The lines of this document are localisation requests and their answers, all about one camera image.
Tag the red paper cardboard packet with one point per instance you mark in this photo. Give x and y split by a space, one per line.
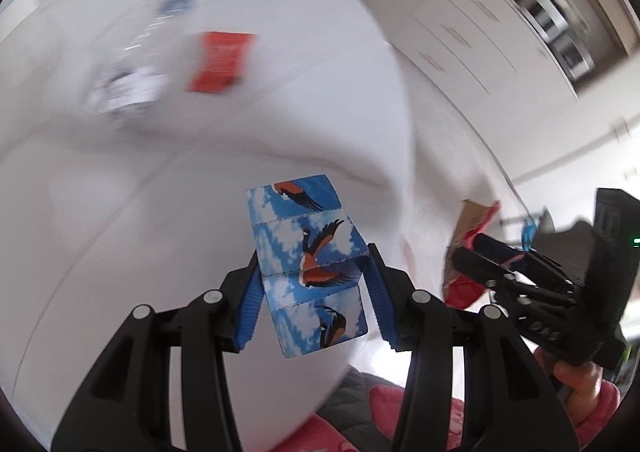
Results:
465 227

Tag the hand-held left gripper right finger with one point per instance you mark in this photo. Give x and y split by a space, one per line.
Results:
379 302

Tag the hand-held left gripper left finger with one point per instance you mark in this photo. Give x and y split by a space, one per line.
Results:
248 304

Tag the white countertop appliance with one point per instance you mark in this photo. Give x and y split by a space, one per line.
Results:
572 59

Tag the person's right forearm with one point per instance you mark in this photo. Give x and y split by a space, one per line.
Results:
595 412

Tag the clear plastic bottle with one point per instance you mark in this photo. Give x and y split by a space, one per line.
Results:
142 34

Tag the blue bird print box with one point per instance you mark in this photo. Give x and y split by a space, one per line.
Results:
310 272

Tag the orange snack packet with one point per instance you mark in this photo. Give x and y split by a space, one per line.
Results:
220 62

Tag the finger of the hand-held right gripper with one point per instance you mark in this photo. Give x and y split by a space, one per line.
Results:
500 249
500 279

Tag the person's right hand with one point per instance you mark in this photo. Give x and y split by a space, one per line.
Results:
575 382

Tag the beige drawer unit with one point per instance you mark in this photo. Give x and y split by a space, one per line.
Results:
475 32

